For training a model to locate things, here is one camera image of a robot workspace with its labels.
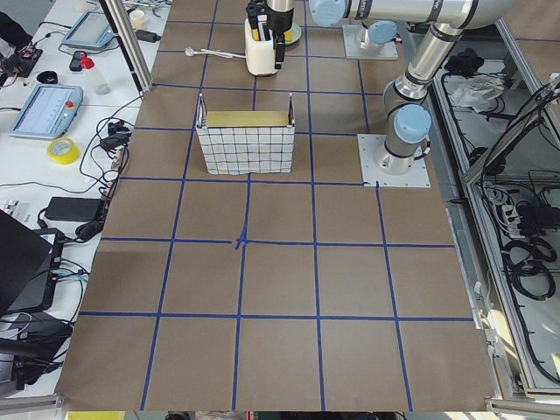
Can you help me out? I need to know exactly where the green plate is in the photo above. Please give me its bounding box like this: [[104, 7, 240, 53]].
[[284, 22, 302, 46]]

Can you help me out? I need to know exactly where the blue teach pendant far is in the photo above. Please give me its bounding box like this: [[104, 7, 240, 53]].
[[61, 10, 114, 50]]

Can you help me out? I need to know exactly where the blue teach pendant near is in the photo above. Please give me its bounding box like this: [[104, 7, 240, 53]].
[[9, 84, 83, 140]]

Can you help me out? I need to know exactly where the paper cup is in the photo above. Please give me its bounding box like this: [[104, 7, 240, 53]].
[[129, 10, 147, 30]]

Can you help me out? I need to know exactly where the coiled black cable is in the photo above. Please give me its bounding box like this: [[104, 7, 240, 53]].
[[507, 257, 553, 302]]

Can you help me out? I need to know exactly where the checkered fabric basket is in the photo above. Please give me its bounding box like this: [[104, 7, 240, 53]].
[[196, 94, 295, 175]]

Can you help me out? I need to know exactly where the white toaster power cable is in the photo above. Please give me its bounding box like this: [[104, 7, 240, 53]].
[[183, 46, 247, 60]]

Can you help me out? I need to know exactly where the blue teach pendant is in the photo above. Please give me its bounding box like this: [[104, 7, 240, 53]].
[[61, 10, 114, 50], [9, 84, 83, 140]]

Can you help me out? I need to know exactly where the black box device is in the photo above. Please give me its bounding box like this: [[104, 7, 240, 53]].
[[136, 30, 161, 43]]

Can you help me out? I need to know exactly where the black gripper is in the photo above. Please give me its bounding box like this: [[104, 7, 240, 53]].
[[246, 0, 293, 70]]

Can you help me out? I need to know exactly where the red and black device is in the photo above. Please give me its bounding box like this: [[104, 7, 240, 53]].
[[69, 51, 95, 73]]

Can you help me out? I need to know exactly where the black laptop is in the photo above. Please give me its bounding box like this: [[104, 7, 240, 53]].
[[1, 213, 63, 315]]

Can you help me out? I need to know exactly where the aluminium frame post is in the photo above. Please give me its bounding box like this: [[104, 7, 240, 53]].
[[100, 0, 153, 95]]

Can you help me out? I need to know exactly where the white power strip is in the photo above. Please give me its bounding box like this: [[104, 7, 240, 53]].
[[500, 204, 521, 228]]

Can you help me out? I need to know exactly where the black power adapter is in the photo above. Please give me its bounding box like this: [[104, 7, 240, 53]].
[[45, 197, 103, 222]]

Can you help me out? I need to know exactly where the white crumpled cloth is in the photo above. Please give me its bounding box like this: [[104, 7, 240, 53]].
[[450, 75, 505, 113]]

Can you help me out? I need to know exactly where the brown paper table cover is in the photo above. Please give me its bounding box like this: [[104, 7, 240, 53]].
[[57, 1, 494, 412]]

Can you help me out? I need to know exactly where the yellow tape roll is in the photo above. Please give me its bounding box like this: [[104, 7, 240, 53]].
[[46, 136, 81, 165]]

